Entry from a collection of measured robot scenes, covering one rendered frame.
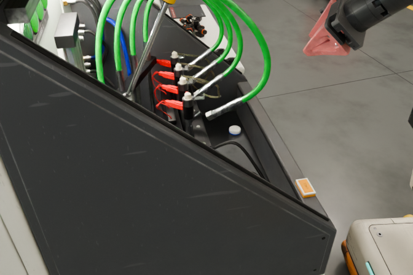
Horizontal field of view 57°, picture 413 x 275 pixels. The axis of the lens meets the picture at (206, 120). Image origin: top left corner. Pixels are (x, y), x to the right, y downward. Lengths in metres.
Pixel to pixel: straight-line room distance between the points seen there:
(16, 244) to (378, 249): 1.40
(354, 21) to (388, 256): 1.25
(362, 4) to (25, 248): 0.68
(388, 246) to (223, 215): 1.17
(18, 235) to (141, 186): 0.22
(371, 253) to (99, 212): 1.30
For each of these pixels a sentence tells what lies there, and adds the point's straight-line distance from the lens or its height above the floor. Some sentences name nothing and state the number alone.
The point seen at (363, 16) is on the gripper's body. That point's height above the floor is 1.39.
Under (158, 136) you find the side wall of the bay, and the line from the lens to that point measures 0.58.
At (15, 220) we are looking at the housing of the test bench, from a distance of 0.70.
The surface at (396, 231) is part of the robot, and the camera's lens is 1.88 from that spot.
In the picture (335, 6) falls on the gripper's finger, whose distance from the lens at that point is 0.70.
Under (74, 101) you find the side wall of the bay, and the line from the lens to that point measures 0.54.
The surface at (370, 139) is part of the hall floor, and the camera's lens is 2.82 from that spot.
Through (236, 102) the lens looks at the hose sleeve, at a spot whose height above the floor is 1.16.
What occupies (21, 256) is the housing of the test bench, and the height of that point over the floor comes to 1.04.
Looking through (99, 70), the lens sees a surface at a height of 1.21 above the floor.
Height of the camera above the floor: 1.61
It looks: 35 degrees down
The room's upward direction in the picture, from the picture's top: straight up
